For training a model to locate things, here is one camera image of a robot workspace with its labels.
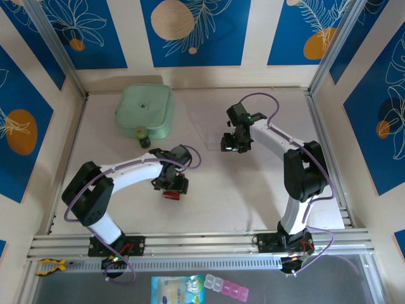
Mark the red card holder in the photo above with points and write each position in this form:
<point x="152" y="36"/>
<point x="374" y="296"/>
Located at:
<point x="171" y="196"/>

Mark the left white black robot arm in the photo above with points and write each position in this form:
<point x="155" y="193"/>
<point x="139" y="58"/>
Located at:
<point x="133" y="175"/>

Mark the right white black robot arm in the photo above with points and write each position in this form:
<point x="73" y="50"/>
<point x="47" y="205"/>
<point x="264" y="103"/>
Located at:
<point x="269" y="139"/>

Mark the clear plastic card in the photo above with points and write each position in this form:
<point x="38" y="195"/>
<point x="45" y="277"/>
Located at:
<point x="210" y="137"/>

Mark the small bottle with green cap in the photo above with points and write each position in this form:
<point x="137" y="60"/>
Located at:
<point x="144" y="142"/>

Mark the mint green zip pouch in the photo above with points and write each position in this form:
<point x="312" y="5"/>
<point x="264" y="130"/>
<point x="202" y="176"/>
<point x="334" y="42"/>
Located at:
<point x="142" y="107"/>

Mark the black controller board green light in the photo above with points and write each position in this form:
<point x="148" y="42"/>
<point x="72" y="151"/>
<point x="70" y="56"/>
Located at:
<point x="107" y="262"/>

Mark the blue snack packet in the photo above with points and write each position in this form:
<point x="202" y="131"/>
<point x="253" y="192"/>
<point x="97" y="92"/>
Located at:
<point x="177" y="289"/>

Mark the pink white pill organizer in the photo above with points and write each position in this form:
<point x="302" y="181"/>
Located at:
<point x="226" y="286"/>

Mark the black controller board orange light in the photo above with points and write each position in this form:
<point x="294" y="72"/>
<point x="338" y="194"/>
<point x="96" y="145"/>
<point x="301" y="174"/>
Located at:
<point x="292" y="267"/>

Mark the aluminium front rail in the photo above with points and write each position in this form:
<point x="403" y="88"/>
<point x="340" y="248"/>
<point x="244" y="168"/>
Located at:
<point x="202" y="242"/>

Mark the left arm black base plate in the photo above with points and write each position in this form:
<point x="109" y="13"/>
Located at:
<point x="136" y="245"/>

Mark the aluminium side rail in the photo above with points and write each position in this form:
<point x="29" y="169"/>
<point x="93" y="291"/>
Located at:
<point x="77" y="126"/>
<point x="320" y="126"/>

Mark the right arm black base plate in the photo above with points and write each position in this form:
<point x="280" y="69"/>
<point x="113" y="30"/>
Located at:
<point x="267" y="242"/>

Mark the aluminium frame post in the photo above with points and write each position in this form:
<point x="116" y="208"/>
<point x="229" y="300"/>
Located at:
<point x="334" y="47"/>
<point x="58" y="47"/>

